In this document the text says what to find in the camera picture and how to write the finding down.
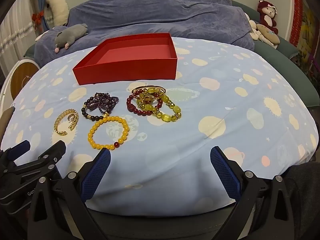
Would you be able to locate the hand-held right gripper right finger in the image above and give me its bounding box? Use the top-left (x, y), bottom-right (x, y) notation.
top-left (211, 146), bottom-right (298, 240)

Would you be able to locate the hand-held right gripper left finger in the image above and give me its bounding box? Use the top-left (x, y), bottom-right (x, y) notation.
top-left (27, 148), bottom-right (112, 240)

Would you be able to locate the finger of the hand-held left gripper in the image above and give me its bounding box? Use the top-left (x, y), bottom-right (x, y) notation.
top-left (10, 140), bottom-right (67, 180)
top-left (0, 140), bottom-right (31, 167)

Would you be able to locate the gold link bracelet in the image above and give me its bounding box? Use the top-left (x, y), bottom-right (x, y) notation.
top-left (54, 109), bottom-right (79, 137)

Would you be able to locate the yellow bead bracelet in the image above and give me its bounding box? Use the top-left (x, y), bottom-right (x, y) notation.
top-left (87, 116), bottom-right (129, 150)

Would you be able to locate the purple bead string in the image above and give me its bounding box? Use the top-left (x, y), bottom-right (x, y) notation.
top-left (85, 92), bottom-right (119, 114)

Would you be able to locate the dark red bead bracelet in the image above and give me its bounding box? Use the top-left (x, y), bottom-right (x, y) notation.
top-left (126, 94), bottom-right (163, 117)

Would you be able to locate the yellow-green stone bracelet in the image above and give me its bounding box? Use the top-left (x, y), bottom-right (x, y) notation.
top-left (136, 86), bottom-right (182, 124)

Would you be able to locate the thin pink bangle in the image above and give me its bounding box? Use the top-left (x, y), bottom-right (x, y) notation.
top-left (131, 85), bottom-right (167, 101)

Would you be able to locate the red cardboard box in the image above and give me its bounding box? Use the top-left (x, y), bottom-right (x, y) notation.
top-left (72, 32), bottom-right (178, 86)

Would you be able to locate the light blue printed sheet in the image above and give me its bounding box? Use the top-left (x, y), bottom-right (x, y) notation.
top-left (0, 36), bottom-right (319, 217)

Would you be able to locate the round white wooden table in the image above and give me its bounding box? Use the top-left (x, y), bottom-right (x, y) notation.
top-left (0, 59), bottom-right (40, 98)

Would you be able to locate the dark cloth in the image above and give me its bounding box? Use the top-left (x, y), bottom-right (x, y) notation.
top-left (282, 162), bottom-right (320, 240)

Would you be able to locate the white curtain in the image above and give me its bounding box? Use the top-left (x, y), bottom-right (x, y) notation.
top-left (0, 0), bottom-right (38, 63)

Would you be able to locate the grey mole plush toy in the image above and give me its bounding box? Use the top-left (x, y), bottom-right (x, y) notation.
top-left (54, 24), bottom-right (89, 53)

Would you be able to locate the green sofa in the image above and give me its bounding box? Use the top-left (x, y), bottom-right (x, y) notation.
top-left (231, 0), bottom-right (320, 108)

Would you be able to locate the red bow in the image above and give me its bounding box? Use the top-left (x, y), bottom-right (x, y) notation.
top-left (32, 11), bottom-right (44, 30)

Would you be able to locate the potted plant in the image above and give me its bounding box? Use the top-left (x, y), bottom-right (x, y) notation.
top-left (299, 52), bottom-right (320, 88)

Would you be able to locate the cookie plush pillow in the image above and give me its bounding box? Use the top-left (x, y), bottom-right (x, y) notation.
top-left (255, 24), bottom-right (280, 46)

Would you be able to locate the small white plush toy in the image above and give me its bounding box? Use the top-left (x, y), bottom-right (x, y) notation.
top-left (249, 20), bottom-right (263, 40)

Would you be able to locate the red monkey plush toy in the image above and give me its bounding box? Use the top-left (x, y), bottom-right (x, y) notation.
top-left (257, 0), bottom-right (279, 34)

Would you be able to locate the blue-grey velvet blanket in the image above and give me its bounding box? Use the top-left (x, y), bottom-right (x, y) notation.
top-left (34, 0), bottom-right (255, 67)

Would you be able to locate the red wall hanging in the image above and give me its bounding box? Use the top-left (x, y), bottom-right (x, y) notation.
top-left (290, 0), bottom-right (320, 55)

